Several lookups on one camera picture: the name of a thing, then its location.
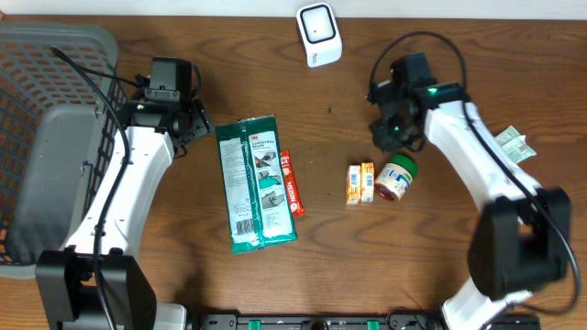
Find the green lid jar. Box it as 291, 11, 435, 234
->
374, 154, 418, 201

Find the mint green snack packet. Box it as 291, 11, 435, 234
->
494, 126, 537, 163

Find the orange small box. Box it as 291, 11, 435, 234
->
346, 165, 361, 205
360, 162, 374, 203

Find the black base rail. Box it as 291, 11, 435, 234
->
192, 310, 445, 330

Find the grey plastic basket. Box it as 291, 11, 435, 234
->
1, 23, 127, 280

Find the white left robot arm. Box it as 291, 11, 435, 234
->
35, 57, 214, 329

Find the green white package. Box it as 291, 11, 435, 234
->
216, 115, 297, 254

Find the red stick sachet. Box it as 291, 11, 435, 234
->
281, 150, 305, 216

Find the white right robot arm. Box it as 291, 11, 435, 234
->
367, 53, 580, 329

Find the white barcode scanner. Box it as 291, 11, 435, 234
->
296, 2, 343, 68

